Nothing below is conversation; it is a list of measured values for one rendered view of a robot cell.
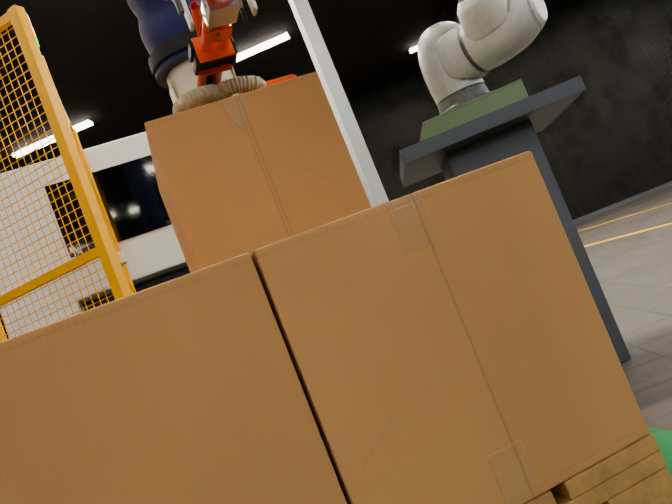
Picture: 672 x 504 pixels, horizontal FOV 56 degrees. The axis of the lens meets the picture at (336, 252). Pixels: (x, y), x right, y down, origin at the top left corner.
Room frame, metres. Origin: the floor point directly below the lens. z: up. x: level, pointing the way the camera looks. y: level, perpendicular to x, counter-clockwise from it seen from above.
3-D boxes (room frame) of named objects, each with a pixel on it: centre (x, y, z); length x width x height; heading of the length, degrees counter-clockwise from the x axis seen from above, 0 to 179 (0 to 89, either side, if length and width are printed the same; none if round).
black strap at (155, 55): (1.65, 0.16, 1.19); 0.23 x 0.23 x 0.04
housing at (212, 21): (1.21, 0.03, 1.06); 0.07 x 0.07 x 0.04; 16
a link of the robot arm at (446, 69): (1.87, -0.53, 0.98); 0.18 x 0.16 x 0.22; 46
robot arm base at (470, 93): (1.90, -0.52, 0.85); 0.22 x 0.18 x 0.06; 3
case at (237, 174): (1.65, 0.16, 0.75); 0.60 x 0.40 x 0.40; 15
